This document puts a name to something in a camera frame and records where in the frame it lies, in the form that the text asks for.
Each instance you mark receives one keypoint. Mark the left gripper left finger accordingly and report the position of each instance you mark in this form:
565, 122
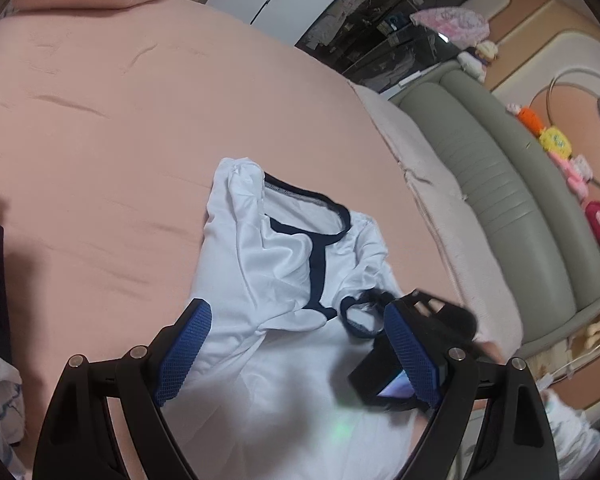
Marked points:
77, 439

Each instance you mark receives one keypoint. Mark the white navy-trimmed shirt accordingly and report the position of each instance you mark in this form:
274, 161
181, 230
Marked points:
284, 272

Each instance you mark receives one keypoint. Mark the white blue print garment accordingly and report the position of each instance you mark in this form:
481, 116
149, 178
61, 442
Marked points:
11, 419

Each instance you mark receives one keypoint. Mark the beige waffle pillow cover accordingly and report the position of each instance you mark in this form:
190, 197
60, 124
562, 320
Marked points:
462, 244

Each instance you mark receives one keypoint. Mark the grey leather headboard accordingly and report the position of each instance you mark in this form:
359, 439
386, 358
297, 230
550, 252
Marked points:
534, 225

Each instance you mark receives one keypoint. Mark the pink rabbit plush toy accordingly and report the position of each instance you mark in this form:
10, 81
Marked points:
577, 172

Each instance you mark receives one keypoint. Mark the yellow sponge plush toy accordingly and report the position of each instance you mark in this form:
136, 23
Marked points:
554, 141

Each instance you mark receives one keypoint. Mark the orange plush toy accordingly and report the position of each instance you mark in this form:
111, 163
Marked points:
527, 117

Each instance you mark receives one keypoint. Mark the white plush on headboard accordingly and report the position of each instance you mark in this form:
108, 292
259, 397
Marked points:
476, 60

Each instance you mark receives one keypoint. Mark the pink bed sheet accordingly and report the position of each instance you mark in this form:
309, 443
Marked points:
111, 127

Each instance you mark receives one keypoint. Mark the dark glass wardrobe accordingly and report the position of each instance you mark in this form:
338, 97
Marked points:
374, 43

